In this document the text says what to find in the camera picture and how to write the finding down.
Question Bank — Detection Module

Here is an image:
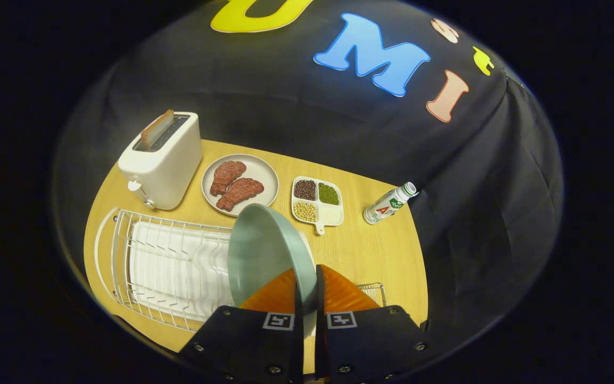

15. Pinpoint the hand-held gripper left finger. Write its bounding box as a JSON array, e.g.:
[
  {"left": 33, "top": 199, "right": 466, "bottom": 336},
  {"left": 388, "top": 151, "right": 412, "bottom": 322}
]
[{"left": 178, "top": 268, "right": 305, "bottom": 384}]

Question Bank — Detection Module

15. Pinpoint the black backdrop cloth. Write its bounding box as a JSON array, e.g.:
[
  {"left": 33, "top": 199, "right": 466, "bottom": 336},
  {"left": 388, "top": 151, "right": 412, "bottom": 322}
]
[{"left": 54, "top": 0, "right": 564, "bottom": 363}]

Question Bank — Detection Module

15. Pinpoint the slice of toast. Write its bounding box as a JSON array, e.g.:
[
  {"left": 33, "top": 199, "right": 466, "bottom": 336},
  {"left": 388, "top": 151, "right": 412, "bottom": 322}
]
[{"left": 140, "top": 109, "right": 175, "bottom": 150}]

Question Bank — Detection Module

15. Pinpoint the white wire dish rack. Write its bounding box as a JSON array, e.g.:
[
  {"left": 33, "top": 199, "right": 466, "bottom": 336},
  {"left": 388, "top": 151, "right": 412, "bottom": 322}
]
[{"left": 94, "top": 207, "right": 317, "bottom": 334}]

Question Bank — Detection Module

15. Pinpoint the white divided dish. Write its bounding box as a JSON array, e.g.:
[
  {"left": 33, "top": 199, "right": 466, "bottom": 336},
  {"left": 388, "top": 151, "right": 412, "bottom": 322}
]
[{"left": 291, "top": 176, "right": 344, "bottom": 236}]

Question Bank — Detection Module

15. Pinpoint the white drain tray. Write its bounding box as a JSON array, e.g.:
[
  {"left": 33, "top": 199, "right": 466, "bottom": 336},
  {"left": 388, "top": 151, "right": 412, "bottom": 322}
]
[{"left": 128, "top": 220, "right": 236, "bottom": 322}]

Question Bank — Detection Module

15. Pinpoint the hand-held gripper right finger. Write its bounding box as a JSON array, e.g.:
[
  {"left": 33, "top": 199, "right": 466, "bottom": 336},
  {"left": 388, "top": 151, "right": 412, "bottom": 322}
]
[{"left": 314, "top": 264, "right": 431, "bottom": 383}]

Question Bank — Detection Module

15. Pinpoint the beige round plate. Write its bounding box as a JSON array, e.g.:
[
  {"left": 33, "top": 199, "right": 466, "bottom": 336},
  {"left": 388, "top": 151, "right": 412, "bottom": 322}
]
[{"left": 201, "top": 154, "right": 280, "bottom": 217}]

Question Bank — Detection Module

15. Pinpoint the brown meat piece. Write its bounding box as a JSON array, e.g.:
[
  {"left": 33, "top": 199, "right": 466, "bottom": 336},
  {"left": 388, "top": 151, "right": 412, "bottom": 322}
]
[
  {"left": 210, "top": 161, "right": 247, "bottom": 196},
  {"left": 216, "top": 178, "right": 265, "bottom": 212}
]

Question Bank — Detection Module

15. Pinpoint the white drink bottle green label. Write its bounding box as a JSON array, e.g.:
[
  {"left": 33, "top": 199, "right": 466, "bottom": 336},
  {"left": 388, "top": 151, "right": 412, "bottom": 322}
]
[{"left": 363, "top": 182, "right": 419, "bottom": 225}]

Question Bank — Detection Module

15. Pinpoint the pale green plate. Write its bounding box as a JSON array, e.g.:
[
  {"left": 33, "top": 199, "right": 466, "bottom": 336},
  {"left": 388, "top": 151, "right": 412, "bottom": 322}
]
[{"left": 227, "top": 203, "right": 318, "bottom": 338}]

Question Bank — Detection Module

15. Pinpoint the pile of dark red beans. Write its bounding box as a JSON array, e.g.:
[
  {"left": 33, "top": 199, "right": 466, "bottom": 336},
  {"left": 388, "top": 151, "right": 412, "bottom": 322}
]
[{"left": 294, "top": 180, "right": 317, "bottom": 201}]

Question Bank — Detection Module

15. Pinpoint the pile of yellow soybeans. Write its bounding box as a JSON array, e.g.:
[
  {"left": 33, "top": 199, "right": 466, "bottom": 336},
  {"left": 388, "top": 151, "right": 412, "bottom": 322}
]
[{"left": 293, "top": 201, "right": 317, "bottom": 223}]

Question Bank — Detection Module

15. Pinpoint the white toaster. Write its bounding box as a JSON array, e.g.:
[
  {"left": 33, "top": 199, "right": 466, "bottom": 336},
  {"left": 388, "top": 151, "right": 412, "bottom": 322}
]
[{"left": 118, "top": 111, "right": 203, "bottom": 211}]

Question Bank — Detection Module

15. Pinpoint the pile of green beans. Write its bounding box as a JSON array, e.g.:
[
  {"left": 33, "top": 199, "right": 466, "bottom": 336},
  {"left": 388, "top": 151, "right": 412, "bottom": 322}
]
[{"left": 318, "top": 182, "right": 340, "bottom": 206}]

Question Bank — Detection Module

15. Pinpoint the wire mesh basket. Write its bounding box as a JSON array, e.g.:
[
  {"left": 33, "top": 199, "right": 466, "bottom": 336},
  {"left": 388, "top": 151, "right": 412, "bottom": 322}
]
[{"left": 358, "top": 283, "right": 387, "bottom": 308}]

